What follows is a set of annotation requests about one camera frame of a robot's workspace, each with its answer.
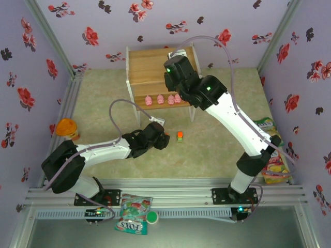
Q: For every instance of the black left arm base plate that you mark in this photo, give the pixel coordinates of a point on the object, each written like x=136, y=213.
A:
x=113, y=197

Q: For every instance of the pink toy pig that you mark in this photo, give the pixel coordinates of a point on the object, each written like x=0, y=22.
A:
x=171, y=99
x=148, y=100
x=177, y=98
x=160, y=99

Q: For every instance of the red Fox's candy bag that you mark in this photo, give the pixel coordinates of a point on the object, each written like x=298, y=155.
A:
x=279, y=171

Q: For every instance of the teal Fox's candy bag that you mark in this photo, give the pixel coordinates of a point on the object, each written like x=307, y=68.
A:
x=134, y=206

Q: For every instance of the orange lidded plastic jar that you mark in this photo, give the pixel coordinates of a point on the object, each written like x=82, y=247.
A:
x=66, y=127

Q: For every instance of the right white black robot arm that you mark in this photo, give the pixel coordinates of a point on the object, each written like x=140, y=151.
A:
x=232, y=121

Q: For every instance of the aluminium corner post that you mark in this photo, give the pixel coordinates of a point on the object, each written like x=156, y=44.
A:
x=49, y=33
x=278, y=33

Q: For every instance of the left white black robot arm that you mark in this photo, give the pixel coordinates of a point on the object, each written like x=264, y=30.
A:
x=103, y=153

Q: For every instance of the green round lid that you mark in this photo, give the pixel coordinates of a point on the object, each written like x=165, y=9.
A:
x=152, y=217

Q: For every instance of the aluminium side rail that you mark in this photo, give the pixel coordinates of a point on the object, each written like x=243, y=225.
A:
x=68, y=103

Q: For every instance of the wooden shelf with white frame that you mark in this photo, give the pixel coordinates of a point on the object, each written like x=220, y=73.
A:
x=147, y=67

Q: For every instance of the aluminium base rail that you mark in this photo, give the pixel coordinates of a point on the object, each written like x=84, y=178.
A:
x=168, y=191

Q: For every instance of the green marbled table mat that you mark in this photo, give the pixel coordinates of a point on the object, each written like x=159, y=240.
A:
x=90, y=90

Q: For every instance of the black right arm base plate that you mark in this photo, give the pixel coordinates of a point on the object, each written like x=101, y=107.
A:
x=219, y=196

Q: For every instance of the yellow green Fox's candy bag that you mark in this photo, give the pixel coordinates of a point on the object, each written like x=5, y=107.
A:
x=263, y=124

